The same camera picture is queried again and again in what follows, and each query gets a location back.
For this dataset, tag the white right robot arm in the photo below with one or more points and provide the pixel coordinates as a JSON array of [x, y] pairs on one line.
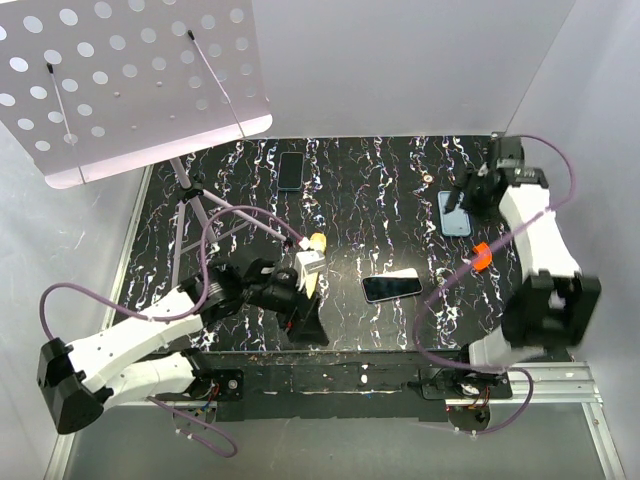
[[553, 306]]

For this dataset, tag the white music stand tripod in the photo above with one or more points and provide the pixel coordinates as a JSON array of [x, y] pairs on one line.
[[191, 193]]

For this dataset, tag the orange plastic clip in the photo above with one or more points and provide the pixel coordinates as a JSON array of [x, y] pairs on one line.
[[483, 257]]

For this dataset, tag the light blue phone case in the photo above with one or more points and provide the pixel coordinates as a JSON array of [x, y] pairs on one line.
[[455, 223]]

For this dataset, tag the spare phone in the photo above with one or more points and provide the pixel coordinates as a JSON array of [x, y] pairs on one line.
[[290, 173]]

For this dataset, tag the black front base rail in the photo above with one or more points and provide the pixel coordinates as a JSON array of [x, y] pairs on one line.
[[340, 384]]

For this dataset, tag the black smartphone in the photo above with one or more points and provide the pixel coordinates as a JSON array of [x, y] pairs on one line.
[[391, 285]]

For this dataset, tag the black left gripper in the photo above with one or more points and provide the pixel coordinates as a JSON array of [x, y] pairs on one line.
[[301, 319]]

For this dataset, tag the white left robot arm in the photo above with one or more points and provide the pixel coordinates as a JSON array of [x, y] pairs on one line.
[[82, 379]]

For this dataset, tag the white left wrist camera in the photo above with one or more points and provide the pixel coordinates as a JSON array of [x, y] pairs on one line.
[[302, 259]]

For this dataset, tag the aluminium frame rail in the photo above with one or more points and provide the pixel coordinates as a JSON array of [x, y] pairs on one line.
[[552, 427]]

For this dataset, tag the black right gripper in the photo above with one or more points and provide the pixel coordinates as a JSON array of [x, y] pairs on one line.
[[463, 180]]

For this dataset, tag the white perforated music stand desk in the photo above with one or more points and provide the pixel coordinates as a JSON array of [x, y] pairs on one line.
[[92, 89]]

